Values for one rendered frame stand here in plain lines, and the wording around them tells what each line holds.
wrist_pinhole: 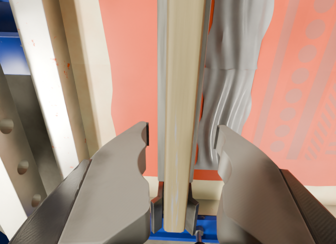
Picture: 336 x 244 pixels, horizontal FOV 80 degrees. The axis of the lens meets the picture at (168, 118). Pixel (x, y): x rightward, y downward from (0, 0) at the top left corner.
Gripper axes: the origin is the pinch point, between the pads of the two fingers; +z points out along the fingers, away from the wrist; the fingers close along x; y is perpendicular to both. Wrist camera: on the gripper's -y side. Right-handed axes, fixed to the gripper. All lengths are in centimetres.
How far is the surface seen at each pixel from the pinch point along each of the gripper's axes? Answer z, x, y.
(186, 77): 6.2, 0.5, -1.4
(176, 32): 6.2, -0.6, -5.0
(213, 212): 13.8, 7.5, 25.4
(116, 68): 16.7, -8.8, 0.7
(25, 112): 112, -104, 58
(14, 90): 112, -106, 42
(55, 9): 15.5, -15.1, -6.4
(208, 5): 12.8, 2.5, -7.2
